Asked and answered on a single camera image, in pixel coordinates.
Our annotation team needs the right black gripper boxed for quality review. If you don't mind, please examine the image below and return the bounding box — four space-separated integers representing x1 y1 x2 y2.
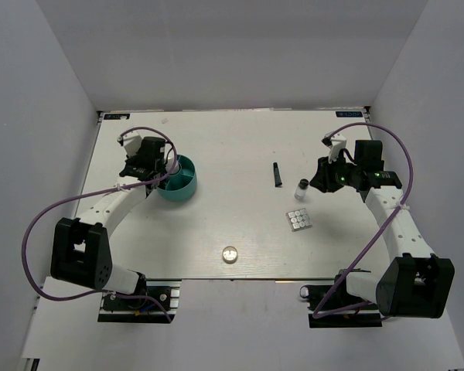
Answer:
309 151 361 193

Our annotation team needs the white bottle black cap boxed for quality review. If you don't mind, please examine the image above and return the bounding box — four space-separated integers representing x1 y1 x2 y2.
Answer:
294 179 309 200

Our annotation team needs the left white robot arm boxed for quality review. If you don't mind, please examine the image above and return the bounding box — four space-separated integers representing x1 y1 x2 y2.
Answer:
50 135 166 308

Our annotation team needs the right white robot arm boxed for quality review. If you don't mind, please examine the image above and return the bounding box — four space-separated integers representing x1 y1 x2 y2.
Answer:
309 136 455 318

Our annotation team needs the white round bottle in organizer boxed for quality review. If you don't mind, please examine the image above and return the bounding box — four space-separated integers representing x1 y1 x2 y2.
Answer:
165 156 180 175

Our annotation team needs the teal round organizer container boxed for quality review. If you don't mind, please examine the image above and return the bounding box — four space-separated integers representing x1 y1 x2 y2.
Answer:
157 155 197 202

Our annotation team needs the clear eyeshadow palette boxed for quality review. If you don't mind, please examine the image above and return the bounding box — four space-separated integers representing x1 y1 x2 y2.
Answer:
285 208 312 232

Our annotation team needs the black mascara tube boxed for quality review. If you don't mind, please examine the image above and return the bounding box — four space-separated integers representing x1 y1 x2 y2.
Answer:
273 162 282 188

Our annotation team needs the small round cream jar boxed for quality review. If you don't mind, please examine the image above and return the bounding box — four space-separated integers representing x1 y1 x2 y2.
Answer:
222 246 238 264

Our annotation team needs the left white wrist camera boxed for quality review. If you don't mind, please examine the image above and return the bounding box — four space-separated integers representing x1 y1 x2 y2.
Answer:
117 131 142 157

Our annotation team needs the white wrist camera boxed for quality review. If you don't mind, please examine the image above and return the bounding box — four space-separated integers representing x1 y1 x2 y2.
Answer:
322 133 347 163
117 131 142 157

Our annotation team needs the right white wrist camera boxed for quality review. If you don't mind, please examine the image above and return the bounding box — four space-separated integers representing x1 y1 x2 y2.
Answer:
322 133 347 163

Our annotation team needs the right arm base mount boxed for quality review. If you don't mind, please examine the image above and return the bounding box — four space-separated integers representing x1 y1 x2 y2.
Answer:
299 281 387 328

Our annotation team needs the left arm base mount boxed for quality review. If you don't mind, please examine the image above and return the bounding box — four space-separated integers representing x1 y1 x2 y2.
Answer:
97 280 181 324

